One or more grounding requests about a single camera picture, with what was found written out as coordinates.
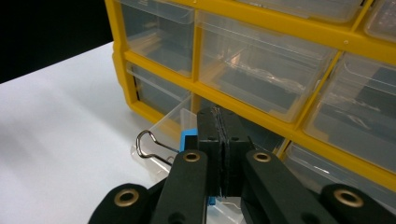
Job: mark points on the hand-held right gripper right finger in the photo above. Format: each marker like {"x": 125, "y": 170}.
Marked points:
{"x": 235, "y": 137}

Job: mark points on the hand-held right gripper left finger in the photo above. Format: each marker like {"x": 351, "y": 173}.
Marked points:
{"x": 208, "y": 137}

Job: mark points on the blue binder clip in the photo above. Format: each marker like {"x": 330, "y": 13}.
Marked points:
{"x": 188, "y": 138}

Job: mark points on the clear plastic drawer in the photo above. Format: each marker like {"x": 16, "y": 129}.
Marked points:
{"x": 258, "y": 71}
{"x": 383, "y": 18}
{"x": 158, "y": 93}
{"x": 358, "y": 115}
{"x": 305, "y": 7}
{"x": 336, "y": 183}
{"x": 155, "y": 37}
{"x": 168, "y": 127}

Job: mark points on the yellow drawer cabinet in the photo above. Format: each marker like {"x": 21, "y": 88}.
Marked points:
{"x": 280, "y": 25}

